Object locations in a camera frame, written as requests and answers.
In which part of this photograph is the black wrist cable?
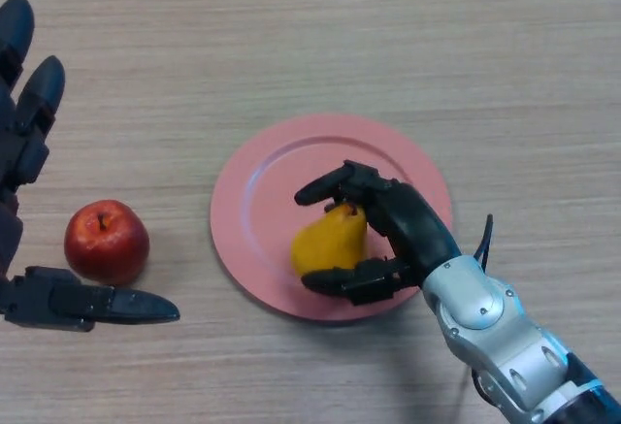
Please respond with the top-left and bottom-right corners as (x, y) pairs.
(473, 213), (495, 270)

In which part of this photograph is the yellow pear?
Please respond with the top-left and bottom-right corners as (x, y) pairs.
(289, 202), (369, 278)

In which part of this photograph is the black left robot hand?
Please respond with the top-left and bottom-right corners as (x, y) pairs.
(0, 0), (181, 333)

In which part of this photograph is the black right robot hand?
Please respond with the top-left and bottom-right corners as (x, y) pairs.
(294, 159), (463, 307)

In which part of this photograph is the pink round plate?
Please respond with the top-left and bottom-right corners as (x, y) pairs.
(210, 113), (454, 323)

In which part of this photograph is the red apple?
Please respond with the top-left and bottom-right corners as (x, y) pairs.
(63, 199), (150, 287)

